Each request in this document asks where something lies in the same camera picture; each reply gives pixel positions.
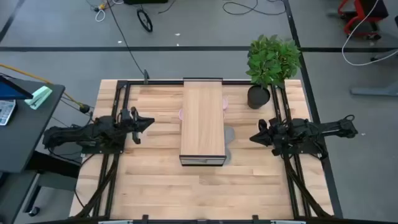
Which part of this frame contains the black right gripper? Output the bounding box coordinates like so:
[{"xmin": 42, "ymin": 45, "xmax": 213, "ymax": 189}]
[{"xmin": 249, "ymin": 119, "xmax": 289, "ymax": 156}]

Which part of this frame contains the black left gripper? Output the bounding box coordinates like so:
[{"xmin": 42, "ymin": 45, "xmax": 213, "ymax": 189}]
[{"xmin": 119, "ymin": 106, "xmax": 155, "ymax": 144}]

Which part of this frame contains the green plant in black pot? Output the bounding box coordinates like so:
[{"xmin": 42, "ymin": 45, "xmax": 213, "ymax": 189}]
[{"xmin": 245, "ymin": 34, "xmax": 302, "ymax": 110}]

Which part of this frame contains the mint green stapler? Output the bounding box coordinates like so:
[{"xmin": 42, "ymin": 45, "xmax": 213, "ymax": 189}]
[{"xmin": 24, "ymin": 86, "xmax": 53, "ymax": 110}]

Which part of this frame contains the grey desk foot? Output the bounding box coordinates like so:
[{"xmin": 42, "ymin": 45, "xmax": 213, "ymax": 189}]
[{"xmin": 350, "ymin": 48, "xmax": 398, "ymax": 96}]

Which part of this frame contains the black equipment box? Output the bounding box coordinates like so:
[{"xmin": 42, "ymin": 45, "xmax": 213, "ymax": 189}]
[{"xmin": 123, "ymin": 0, "xmax": 169, "ymax": 4}]

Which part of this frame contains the black side desk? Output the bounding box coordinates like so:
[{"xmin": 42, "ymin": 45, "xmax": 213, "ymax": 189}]
[{"xmin": 0, "ymin": 73, "xmax": 82, "ymax": 224}]

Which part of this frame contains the white calculator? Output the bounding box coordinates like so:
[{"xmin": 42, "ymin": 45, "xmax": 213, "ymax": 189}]
[{"xmin": 0, "ymin": 99, "xmax": 16, "ymax": 126}]

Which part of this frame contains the laptop with blue screen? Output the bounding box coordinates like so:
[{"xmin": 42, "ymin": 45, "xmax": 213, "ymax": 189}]
[{"xmin": 0, "ymin": 74, "xmax": 34, "ymax": 101}]

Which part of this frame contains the red and black cart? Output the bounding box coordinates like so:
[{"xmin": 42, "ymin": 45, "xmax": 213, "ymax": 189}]
[{"xmin": 337, "ymin": 0, "xmax": 389, "ymax": 40}]

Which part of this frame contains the black aluminium rig frame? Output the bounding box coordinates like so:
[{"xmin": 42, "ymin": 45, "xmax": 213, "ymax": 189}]
[{"xmin": 74, "ymin": 79, "xmax": 335, "ymax": 224}]

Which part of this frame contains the wooden shelf with black frame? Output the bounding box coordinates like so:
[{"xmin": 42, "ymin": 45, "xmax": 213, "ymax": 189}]
[{"xmin": 179, "ymin": 77, "xmax": 227, "ymax": 167}]

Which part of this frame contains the long black floor cable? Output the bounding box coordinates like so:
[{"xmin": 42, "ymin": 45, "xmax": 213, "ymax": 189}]
[{"xmin": 105, "ymin": 0, "xmax": 150, "ymax": 85}]

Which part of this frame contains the long white floor cable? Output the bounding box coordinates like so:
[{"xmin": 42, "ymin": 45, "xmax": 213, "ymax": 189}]
[{"xmin": 341, "ymin": 0, "xmax": 398, "ymax": 67}]

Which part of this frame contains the coiled black floor cable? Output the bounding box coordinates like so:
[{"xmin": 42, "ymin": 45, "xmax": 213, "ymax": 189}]
[{"xmin": 222, "ymin": 0, "xmax": 287, "ymax": 16}]

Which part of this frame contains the white cable with yellow plug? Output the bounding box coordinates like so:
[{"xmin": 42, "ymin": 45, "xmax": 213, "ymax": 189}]
[{"xmin": 95, "ymin": 2, "xmax": 107, "ymax": 22}]

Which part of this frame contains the yellow cable with black plug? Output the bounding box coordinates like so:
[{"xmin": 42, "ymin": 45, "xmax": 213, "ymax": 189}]
[{"xmin": 0, "ymin": 63, "xmax": 91, "ymax": 114}]

